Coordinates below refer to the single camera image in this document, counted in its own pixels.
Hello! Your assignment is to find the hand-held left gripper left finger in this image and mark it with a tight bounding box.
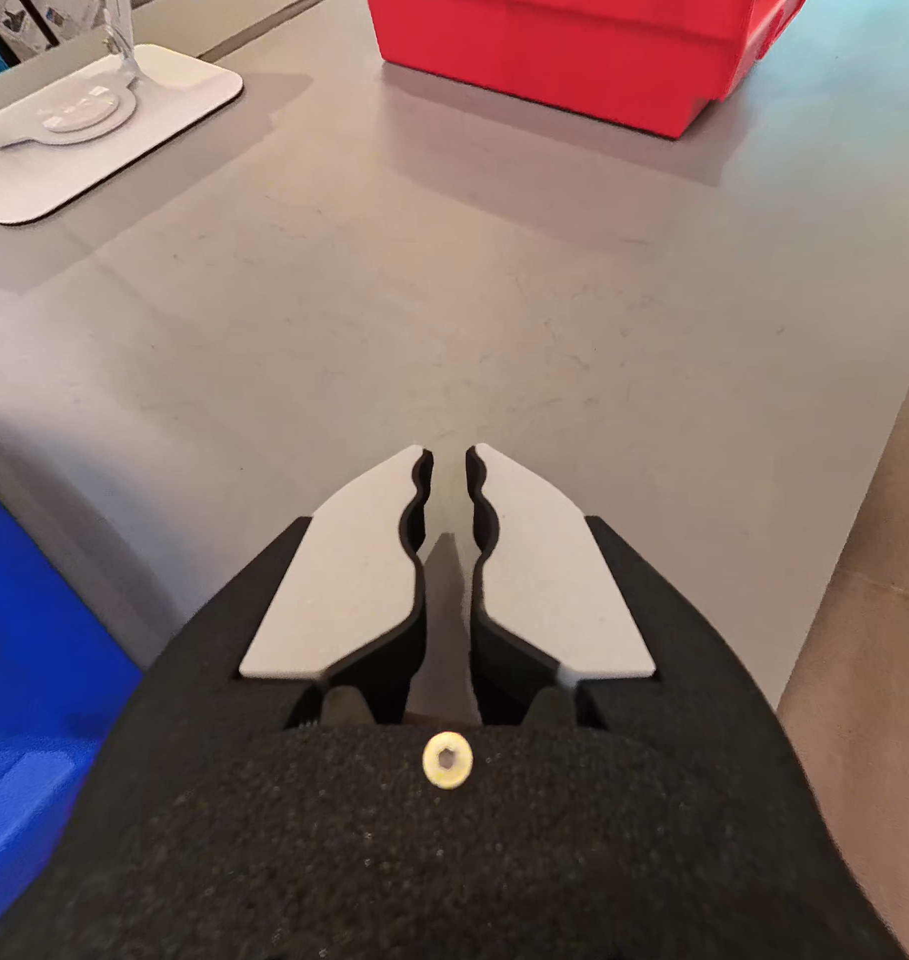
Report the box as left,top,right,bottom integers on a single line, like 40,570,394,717
238,444,435,727

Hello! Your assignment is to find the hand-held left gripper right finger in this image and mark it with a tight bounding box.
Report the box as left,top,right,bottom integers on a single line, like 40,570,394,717
465,442,658,727

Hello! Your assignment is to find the blue plastic bin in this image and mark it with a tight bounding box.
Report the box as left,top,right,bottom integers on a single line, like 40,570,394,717
0,472,144,939

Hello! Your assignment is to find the red plastic bin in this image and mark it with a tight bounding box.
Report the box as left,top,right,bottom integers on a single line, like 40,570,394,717
366,0,808,140

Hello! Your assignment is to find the white tablet stand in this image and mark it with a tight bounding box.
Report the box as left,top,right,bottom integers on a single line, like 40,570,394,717
0,0,244,226

